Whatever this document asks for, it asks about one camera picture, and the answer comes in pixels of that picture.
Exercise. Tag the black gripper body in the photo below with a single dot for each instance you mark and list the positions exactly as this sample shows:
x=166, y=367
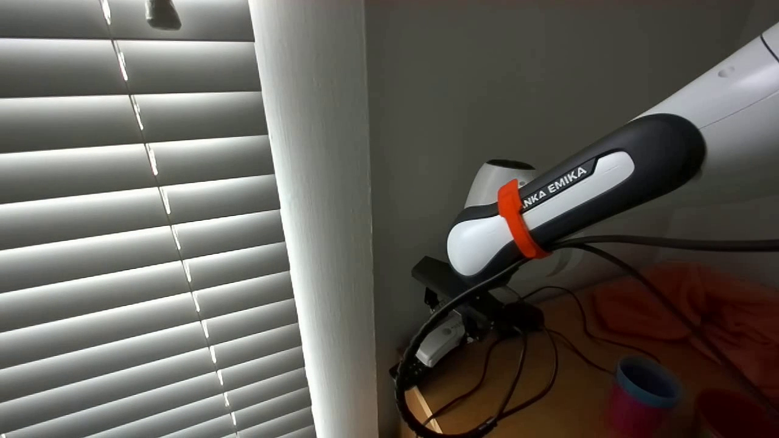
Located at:
x=502, y=311

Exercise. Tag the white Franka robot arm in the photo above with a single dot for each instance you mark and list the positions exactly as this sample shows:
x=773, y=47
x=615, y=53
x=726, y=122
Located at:
x=634, y=162

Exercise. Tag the pink cup blue rim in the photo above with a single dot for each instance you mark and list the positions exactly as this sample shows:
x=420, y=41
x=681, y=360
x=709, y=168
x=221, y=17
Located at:
x=640, y=401

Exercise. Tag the orange cloth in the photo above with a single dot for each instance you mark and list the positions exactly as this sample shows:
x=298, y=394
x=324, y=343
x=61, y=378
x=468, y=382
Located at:
x=714, y=316

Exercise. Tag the red round object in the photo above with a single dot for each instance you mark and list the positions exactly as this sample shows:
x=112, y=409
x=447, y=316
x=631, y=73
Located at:
x=734, y=415

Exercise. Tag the white slatted window blind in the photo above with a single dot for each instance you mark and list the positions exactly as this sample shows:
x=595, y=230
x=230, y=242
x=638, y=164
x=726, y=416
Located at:
x=122, y=243

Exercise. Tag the dark blind wand knob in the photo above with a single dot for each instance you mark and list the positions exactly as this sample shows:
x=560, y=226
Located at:
x=161, y=10

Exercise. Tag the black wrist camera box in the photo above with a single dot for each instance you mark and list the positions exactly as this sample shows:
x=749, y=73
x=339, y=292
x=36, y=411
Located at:
x=442, y=275

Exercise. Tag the white window frame trim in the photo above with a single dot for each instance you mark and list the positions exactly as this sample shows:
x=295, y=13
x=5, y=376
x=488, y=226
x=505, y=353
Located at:
x=317, y=202

